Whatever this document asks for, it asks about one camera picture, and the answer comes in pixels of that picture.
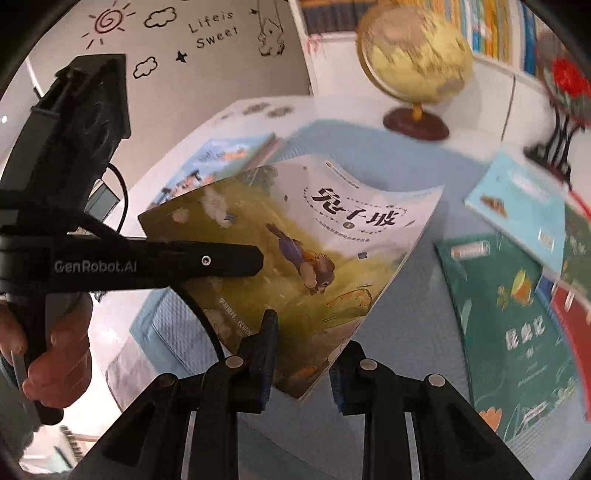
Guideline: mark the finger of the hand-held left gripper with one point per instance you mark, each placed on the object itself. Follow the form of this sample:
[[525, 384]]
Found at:
[[207, 261]]

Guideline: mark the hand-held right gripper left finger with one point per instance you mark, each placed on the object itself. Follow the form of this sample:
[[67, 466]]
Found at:
[[268, 369]]

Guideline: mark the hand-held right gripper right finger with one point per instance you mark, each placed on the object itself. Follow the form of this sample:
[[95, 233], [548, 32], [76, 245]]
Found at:
[[338, 392]]

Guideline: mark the rabbit meadow cover book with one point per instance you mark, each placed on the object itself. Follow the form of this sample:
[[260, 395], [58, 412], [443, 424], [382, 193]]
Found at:
[[300, 240]]

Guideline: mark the sky illustrated book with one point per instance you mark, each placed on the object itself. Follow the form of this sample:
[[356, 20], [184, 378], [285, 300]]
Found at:
[[221, 152]]

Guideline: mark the teal tulip cover book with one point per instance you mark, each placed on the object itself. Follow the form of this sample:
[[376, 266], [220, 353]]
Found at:
[[498, 323]]

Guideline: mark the red book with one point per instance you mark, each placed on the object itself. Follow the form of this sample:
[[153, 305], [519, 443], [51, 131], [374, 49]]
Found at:
[[572, 314]]

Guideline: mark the light blue book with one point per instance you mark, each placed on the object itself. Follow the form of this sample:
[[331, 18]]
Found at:
[[512, 198]]

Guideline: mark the dark green book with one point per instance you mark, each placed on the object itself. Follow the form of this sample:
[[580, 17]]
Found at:
[[579, 249]]

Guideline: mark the person's left forearm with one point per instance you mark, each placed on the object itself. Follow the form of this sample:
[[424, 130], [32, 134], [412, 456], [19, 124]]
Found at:
[[14, 415]]

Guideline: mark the row of dark shelf books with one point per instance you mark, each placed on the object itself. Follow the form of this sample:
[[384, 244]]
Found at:
[[332, 16]]

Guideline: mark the row of colourful shelf books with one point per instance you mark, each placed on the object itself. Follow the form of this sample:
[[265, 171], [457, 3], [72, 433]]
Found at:
[[494, 32]]

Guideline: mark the person's left hand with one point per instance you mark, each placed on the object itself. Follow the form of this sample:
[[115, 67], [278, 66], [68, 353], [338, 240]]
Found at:
[[69, 360]]

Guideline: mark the small grey box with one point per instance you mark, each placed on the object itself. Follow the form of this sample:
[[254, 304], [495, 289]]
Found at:
[[104, 198]]

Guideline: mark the blue textured mat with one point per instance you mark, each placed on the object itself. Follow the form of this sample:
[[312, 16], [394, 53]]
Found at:
[[332, 143]]

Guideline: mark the white bookshelf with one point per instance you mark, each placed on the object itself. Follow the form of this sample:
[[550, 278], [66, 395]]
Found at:
[[337, 60]]

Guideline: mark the yellow desk globe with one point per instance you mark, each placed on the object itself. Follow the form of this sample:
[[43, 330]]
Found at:
[[415, 55]]

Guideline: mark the round embroidered flower fan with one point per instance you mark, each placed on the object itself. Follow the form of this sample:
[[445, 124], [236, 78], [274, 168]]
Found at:
[[570, 78]]

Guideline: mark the cloud outline wall sticker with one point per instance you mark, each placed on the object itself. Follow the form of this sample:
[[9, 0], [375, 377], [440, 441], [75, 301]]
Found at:
[[160, 16], [144, 68]]

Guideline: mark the sun wall sticker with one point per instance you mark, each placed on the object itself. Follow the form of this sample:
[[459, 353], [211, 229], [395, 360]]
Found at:
[[108, 21]]

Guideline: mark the black bird wall sticker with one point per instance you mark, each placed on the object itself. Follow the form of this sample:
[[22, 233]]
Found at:
[[181, 57]]

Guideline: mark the lettering wall sticker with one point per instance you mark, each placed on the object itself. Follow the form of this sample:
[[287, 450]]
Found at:
[[212, 30]]

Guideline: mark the bear swing wall sticker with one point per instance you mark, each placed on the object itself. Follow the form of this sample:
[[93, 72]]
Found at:
[[270, 37]]

